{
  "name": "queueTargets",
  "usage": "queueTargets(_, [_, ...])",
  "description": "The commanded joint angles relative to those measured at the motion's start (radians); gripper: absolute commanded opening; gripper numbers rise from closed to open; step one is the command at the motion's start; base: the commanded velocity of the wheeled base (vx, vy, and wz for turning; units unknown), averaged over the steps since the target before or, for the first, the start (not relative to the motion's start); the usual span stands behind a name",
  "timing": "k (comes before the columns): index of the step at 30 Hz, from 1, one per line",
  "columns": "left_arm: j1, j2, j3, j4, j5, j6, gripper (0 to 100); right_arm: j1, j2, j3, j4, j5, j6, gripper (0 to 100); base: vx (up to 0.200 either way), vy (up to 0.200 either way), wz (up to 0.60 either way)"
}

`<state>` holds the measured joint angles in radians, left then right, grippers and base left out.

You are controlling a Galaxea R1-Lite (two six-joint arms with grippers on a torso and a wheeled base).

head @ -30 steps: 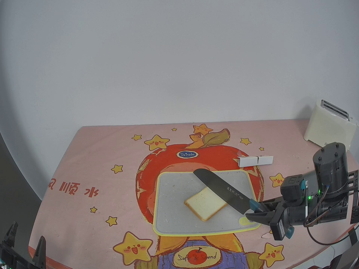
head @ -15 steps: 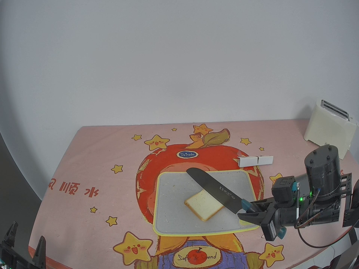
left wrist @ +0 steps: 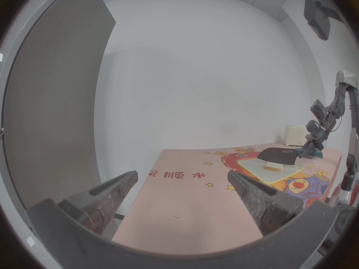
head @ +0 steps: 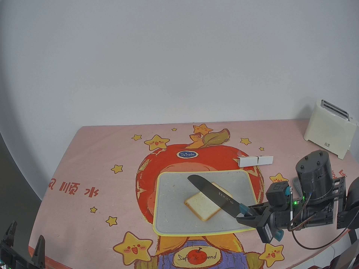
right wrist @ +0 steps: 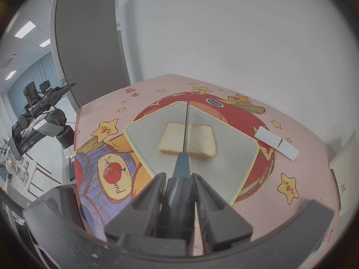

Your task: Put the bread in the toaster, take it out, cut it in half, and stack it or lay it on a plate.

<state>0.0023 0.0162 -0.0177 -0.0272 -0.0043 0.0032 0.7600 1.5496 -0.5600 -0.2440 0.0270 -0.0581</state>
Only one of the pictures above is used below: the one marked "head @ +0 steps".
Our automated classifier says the slice of bread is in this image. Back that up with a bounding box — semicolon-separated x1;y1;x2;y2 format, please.
184;182;234;222

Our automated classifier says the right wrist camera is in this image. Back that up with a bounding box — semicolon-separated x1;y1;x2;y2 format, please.
266;182;294;207

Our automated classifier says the white knife rest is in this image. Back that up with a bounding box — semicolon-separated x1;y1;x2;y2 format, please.
237;156;274;167

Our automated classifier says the dark grey tray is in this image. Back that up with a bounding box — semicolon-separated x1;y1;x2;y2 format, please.
292;177;305;197

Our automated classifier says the cutting board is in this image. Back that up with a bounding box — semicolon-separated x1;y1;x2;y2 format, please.
153;170;257;236

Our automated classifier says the cream toaster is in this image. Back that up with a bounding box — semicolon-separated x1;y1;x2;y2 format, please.
304;99;357;160

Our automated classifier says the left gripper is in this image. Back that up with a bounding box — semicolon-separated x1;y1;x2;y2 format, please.
0;221;46;269

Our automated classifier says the knife with blue-green handle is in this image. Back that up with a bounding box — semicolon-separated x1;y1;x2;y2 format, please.
187;174;254;218

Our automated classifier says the black cable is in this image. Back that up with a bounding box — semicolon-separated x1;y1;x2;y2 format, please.
287;226;349;249

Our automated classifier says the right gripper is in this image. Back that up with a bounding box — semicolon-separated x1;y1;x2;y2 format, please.
236;202;294;243

